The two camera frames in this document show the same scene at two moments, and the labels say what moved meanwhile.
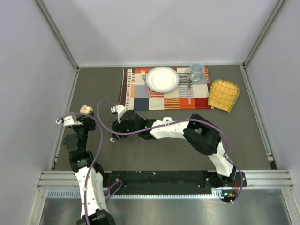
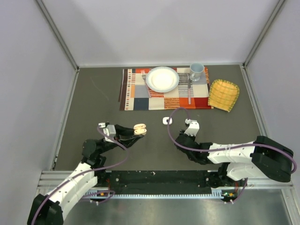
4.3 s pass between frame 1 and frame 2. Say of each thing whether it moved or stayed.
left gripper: moved
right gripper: moved
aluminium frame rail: stayed
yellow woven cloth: stayed
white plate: stayed
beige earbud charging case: moved
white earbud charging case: stayed
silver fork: stayed
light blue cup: stayed
